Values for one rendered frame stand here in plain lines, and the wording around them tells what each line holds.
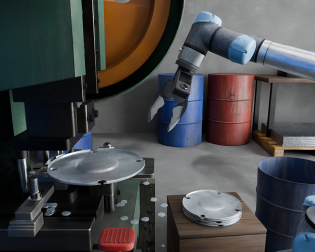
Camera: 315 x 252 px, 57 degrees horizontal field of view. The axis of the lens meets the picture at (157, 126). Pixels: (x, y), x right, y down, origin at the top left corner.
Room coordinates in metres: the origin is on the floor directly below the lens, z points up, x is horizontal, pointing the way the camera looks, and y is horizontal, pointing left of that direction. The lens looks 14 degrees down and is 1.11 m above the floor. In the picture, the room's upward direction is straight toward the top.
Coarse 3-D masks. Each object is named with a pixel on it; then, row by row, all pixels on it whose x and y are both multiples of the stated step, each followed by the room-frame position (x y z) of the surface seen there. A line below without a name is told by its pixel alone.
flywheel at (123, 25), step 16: (112, 0) 1.20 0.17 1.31; (144, 0) 1.20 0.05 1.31; (160, 0) 1.17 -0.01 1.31; (112, 16) 1.20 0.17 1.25; (128, 16) 1.20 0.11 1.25; (144, 16) 1.20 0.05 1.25; (160, 16) 1.17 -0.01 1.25; (112, 32) 1.20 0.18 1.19; (128, 32) 1.20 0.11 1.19; (144, 32) 1.18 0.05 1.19; (160, 32) 1.17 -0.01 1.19; (112, 48) 1.20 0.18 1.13; (128, 48) 1.20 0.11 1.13; (144, 48) 1.17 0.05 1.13; (112, 64) 1.19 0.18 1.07; (128, 64) 1.17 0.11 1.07; (112, 80) 1.17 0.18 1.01
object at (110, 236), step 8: (104, 232) 0.52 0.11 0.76; (112, 232) 0.52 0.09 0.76; (120, 232) 0.52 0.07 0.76; (128, 232) 0.52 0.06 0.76; (104, 240) 0.49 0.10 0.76; (112, 240) 0.49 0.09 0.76; (120, 240) 0.49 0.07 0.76; (128, 240) 0.49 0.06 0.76; (104, 248) 0.48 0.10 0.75; (112, 248) 0.48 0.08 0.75; (120, 248) 0.48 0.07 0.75; (128, 248) 0.48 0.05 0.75
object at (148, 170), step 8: (136, 160) 0.88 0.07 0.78; (144, 160) 0.88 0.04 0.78; (152, 160) 0.88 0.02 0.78; (144, 168) 0.81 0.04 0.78; (152, 168) 0.81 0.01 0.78; (136, 176) 0.77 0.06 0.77; (144, 176) 0.77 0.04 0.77; (152, 176) 0.77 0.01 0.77; (104, 184) 0.79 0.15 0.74; (112, 184) 0.79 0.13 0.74; (88, 192) 0.79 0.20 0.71; (96, 192) 0.79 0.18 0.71; (104, 192) 0.79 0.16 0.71; (112, 192) 0.79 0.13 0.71; (104, 200) 0.79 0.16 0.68; (112, 200) 0.79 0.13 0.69; (112, 208) 0.79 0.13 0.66
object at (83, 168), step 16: (64, 160) 0.87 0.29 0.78; (80, 160) 0.87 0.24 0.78; (96, 160) 0.86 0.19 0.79; (112, 160) 0.86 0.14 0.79; (128, 160) 0.87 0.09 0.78; (64, 176) 0.75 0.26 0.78; (80, 176) 0.75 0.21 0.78; (96, 176) 0.75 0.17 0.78; (112, 176) 0.75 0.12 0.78; (128, 176) 0.74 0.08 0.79
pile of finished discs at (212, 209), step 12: (192, 192) 1.44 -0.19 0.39; (204, 192) 1.44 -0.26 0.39; (216, 192) 1.44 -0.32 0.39; (192, 204) 1.31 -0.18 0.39; (204, 204) 1.30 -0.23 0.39; (216, 204) 1.30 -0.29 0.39; (228, 204) 1.31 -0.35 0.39; (240, 204) 1.31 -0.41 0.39; (192, 216) 1.22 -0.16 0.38; (204, 216) 1.22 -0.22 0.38; (216, 216) 1.20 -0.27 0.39; (228, 216) 1.20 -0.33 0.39; (240, 216) 1.25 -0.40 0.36
